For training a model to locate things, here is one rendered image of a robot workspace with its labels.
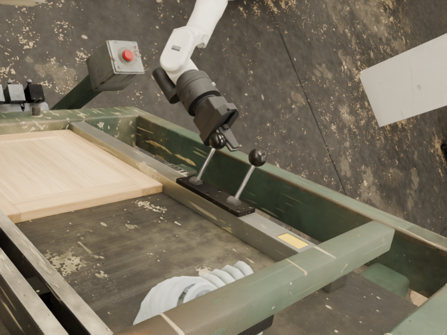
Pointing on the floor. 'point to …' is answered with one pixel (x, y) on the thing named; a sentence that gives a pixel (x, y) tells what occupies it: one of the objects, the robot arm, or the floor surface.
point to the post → (78, 96)
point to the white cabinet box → (408, 82)
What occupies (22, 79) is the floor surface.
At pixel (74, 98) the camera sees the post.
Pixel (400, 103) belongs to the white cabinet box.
